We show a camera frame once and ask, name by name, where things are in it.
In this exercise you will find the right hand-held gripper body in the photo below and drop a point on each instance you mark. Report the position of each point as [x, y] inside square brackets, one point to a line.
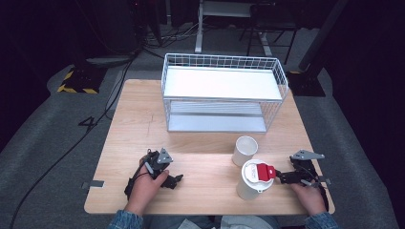
[304, 163]

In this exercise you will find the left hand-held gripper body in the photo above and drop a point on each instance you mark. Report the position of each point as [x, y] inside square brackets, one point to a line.
[156, 161]

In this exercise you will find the white tumbler with red lid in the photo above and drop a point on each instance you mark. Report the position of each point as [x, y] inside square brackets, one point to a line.
[253, 183]

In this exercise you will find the white paper cup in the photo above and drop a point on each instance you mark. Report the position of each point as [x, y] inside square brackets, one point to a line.
[244, 151]

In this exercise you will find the person's left hand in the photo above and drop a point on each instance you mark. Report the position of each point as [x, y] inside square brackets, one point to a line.
[144, 192]

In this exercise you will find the person's right hand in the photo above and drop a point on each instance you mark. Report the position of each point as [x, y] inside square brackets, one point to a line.
[309, 198]

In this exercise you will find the grey tape strip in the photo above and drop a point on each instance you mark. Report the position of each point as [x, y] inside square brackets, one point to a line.
[328, 181]
[94, 184]

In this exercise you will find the person's lap clothing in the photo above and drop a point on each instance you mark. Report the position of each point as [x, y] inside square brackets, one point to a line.
[210, 222]

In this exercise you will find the black yellow striped stand base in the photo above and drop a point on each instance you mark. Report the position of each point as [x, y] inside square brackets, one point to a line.
[81, 81]

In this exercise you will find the grey flat stand base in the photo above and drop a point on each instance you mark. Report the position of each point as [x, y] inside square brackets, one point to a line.
[108, 60]

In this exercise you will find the black slanted post with base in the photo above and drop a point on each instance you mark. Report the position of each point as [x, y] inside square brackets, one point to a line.
[310, 60]

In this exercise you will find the white metal stand frame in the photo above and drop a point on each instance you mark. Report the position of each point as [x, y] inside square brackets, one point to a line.
[199, 31]

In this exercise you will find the black metal chair frame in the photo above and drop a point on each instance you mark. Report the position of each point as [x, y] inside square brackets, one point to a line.
[270, 22]

